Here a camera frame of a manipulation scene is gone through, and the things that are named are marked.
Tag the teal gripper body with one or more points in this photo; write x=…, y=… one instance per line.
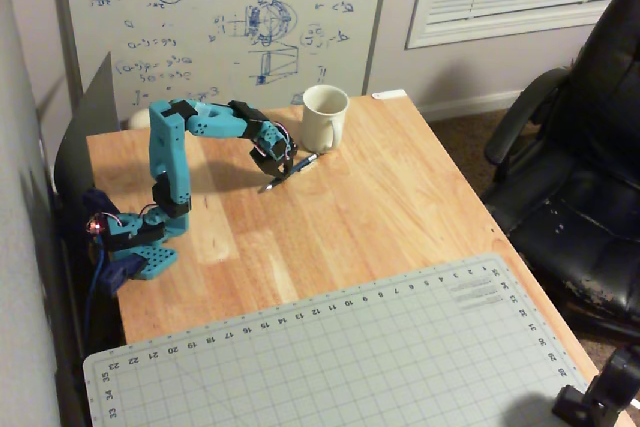
x=274, y=164

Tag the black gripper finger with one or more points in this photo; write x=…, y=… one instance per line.
x=290, y=162
x=266, y=165

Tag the dark blue pen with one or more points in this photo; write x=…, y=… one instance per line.
x=302, y=163

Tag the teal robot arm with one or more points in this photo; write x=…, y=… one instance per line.
x=167, y=157

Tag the cream ceramic mug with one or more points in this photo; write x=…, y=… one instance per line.
x=320, y=124

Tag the small white flat block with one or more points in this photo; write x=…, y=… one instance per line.
x=388, y=94

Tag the whiteboard with blue drawings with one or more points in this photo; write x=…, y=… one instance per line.
x=220, y=22

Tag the white round object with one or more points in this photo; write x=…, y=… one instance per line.
x=139, y=121

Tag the controller board with red light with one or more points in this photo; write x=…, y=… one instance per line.
x=96, y=225

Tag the dark grey flat panel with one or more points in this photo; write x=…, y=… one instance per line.
x=90, y=122

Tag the dark blue table clamp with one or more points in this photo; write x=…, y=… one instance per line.
x=120, y=274

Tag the grey gridded cutting mat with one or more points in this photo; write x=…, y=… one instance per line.
x=325, y=362

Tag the black leather office chair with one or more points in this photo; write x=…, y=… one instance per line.
x=590, y=147

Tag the black plastic clamp mount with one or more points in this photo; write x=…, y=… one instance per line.
x=605, y=389

